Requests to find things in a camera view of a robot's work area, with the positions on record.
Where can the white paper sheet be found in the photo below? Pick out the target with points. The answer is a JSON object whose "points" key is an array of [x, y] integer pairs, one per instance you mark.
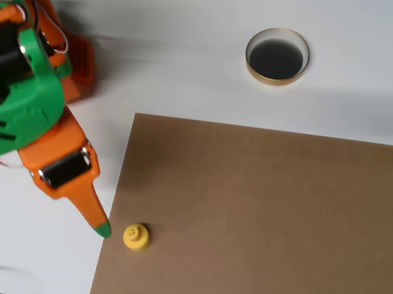
{"points": [[181, 57]]}

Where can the round gold-rimmed dish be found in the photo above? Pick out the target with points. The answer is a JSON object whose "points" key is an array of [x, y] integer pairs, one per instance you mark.
{"points": [[277, 60]]}

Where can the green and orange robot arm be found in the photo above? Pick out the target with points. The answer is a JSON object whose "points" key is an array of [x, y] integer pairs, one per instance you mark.
{"points": [[33, 104]]}

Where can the brown cardboard sheet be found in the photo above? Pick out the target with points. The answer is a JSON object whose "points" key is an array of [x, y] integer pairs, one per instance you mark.
{"points": [[259, 225]]}

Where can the small yellow plastic piece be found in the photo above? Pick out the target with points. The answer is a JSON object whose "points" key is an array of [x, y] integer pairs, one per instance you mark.
{"points": [[136, 237]]}

